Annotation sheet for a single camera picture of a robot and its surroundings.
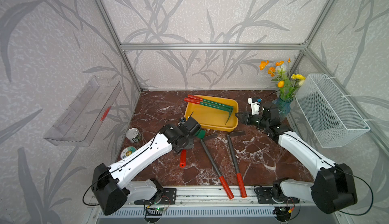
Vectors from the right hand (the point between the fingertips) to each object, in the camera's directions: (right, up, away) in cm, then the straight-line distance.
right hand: (237, 113), depth 82 cm
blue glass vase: (+30, +5, +9) cm, 32 cm away
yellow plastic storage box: (-12, -5, +21) cm, 25 cm away
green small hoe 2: (-1, 0, +23) cm, 23 cm away
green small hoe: (-2, +4, +27) cm, 27 cm away
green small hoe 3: (-20, -7, -19) cm, 29 cm away
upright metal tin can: (-61, -13, +8) cm, 63 cm away
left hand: (-26, -15, -6) cm, 31 cm away
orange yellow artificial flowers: (+30, +17, +5) cm, 35 cm away
